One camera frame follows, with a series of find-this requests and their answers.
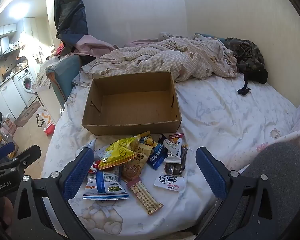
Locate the yellow snack bag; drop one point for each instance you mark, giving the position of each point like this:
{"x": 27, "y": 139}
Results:
{"x": 117, "y": 152}

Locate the pile of white clothes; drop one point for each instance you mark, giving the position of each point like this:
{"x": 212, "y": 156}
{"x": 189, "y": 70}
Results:
{"x": 43, "y": 75}

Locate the dark brown snack packet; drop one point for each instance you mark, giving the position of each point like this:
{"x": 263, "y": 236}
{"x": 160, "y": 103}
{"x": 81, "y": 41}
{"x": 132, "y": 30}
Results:
{"x": 175, "y": 168}

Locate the dark hanging jacket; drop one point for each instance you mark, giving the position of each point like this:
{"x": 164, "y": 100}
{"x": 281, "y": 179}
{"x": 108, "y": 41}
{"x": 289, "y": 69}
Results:
{"x": 70, "y": 17}

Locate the camouflage garment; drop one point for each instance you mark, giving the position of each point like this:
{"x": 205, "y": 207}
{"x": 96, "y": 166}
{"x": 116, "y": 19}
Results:
{"x": 247, "y": 52}

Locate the white sachet with black print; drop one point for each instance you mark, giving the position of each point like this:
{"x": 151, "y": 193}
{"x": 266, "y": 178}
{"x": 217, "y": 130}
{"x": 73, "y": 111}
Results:
{"x": 168, "y": 181}

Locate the brown doormat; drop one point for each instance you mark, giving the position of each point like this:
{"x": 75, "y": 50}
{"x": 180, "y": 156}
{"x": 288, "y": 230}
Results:
{"x": 27, "y": 115}

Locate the teal headboard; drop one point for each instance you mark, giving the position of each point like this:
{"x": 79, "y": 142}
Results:
{"x": 65, "y": 80}

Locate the blue and white snack bag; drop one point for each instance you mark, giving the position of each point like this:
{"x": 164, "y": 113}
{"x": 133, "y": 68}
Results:
{"x": 102, "y": 182}

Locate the brown cardboard box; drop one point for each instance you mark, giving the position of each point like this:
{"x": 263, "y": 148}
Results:
{"x": 130, "y": 105}

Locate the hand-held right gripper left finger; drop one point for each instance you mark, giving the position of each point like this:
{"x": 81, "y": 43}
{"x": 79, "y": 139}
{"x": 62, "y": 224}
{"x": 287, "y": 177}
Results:
{"x": 78, "y": 173}

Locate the white water heater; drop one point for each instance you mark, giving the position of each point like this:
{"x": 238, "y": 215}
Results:
{"x": 0, "y": 46}

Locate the dark blue snack packet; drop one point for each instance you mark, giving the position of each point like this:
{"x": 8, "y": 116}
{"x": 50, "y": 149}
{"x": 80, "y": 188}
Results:
{"x": 156, "y": 158}

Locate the teal pillow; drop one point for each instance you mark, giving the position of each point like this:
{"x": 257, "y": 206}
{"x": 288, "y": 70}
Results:
{"x": 205, "y": 35}

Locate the pink cloth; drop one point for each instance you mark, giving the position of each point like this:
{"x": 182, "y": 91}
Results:
{"x": 95, "y": 45}

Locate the tan bear print packet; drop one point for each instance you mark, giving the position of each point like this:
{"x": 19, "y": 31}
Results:
{"x": 140, "y": 155}

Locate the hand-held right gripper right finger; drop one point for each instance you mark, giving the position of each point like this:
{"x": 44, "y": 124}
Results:
{"x": 211, "y": 177}

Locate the white and orange shopping bag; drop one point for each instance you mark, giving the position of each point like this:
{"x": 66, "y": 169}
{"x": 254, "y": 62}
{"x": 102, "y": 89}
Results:
{"x": 46, "y": 120}

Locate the white floor cabinet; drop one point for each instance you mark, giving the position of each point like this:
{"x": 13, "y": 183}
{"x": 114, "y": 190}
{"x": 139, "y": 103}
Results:
{"x": 7, "y": 100}

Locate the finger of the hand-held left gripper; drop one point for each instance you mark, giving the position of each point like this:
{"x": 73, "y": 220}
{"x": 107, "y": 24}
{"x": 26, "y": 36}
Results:
{"x": 27, "y": 153}
{"x": 3, "y": 150}

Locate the beige checked quilt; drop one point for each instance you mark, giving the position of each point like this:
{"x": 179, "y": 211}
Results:
{"x": 165, "y": 57}

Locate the white and red snack packet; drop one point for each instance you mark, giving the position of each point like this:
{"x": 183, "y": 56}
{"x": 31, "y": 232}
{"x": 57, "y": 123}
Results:
{"x": 90, "y": 144}

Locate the white and black snack packet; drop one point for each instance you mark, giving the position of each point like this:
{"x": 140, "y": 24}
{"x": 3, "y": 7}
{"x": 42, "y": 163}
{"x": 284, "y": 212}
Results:
{"x": 172, "y": 152}

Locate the white washing machine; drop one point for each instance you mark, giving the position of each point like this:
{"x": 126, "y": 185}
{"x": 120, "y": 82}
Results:
{"x": 27, "y": 85}

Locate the person's grey trouser leg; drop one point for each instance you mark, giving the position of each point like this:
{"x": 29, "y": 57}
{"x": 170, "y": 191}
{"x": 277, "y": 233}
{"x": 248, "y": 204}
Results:
{"x": 277, "y": 170}

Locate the pink and beige striped bar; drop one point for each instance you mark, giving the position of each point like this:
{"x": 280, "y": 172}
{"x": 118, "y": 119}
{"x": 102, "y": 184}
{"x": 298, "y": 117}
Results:
{"x": 145, "y": 197}

